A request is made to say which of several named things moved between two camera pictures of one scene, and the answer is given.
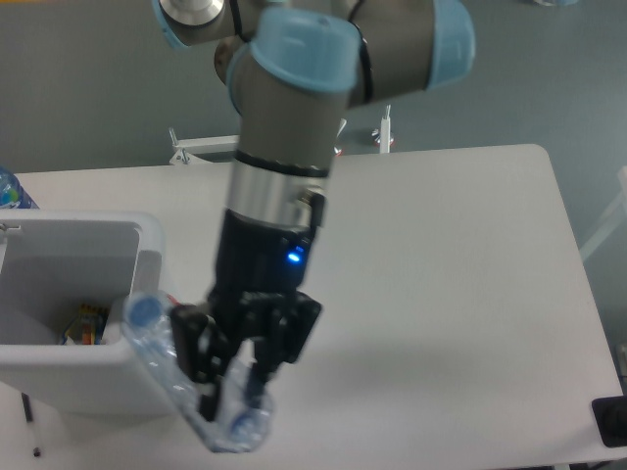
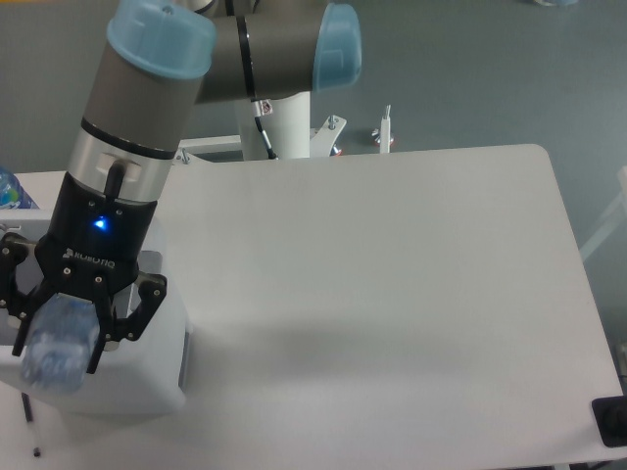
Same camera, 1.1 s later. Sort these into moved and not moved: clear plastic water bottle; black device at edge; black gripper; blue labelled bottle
Moved: clear plastic water bottle; black gripper
Not moved: blue labelled bottle; black device at edge
